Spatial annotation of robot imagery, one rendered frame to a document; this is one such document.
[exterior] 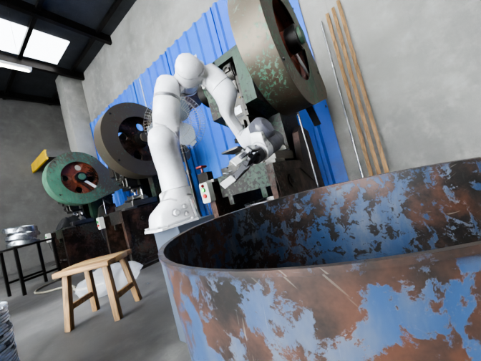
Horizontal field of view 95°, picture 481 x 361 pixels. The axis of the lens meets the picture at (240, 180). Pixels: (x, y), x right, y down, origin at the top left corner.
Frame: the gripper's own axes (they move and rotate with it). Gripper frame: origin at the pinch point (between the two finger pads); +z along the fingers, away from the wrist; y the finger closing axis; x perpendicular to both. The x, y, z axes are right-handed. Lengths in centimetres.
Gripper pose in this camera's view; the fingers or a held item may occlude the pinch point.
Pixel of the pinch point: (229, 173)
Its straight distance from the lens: 82.7
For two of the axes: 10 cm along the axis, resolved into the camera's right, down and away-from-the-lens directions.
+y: -3.3, 6.1, 7.3
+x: -7.4, -6.4, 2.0
